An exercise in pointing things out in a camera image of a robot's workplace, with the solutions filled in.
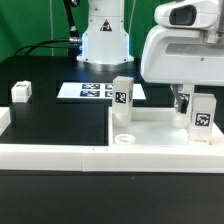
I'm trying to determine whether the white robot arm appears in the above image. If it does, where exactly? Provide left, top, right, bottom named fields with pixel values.
left=77, top=0, right=224, bottom=86

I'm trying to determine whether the white base tag plate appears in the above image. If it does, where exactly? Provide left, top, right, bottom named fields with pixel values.
left=56, top=82, right=147, bottom=100

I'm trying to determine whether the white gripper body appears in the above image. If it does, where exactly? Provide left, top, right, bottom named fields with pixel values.
left=141, top=0, right=224, bottom=86

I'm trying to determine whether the white square table top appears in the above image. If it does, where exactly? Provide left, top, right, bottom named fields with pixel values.
left=108, top=106, right=224, bottom=148

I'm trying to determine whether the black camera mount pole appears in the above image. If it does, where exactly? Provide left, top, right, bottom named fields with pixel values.
left=63, top=0, right=81, bottom=64

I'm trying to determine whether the black cable bundle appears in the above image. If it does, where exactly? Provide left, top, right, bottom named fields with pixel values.
left=13, top=37, right=83, bottom=57

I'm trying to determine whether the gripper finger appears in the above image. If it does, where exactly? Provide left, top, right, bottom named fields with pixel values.
left=171, top=84, right=188, bottom=114

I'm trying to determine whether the white U-shaped obstacle fence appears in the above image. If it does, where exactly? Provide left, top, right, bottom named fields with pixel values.
left=0, top=106, right=224, bottom=174

